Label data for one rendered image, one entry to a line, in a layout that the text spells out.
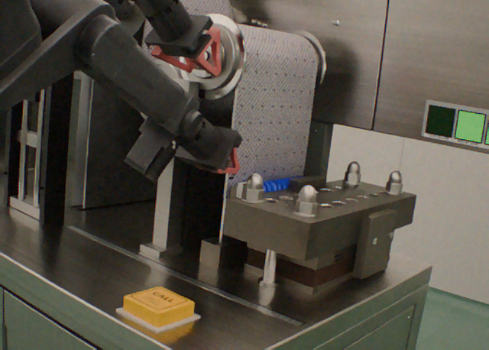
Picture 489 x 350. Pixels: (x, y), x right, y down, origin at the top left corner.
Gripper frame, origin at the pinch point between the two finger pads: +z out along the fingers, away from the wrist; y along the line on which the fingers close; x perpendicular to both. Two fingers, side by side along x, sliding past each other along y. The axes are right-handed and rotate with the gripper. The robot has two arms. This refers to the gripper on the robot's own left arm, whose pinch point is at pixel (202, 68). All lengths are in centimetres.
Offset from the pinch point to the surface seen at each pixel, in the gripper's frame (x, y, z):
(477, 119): 21, 35, 30
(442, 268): 92, -42, 274
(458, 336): 49, -11, 251
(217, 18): 9.5, -2.0, -2.1
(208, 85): 0.2, -1.4, 4.5
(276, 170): -1.2, 3.8, 25.8
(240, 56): 4.9, 3.9, 1.7
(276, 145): 1.7, 3.8, 22.0
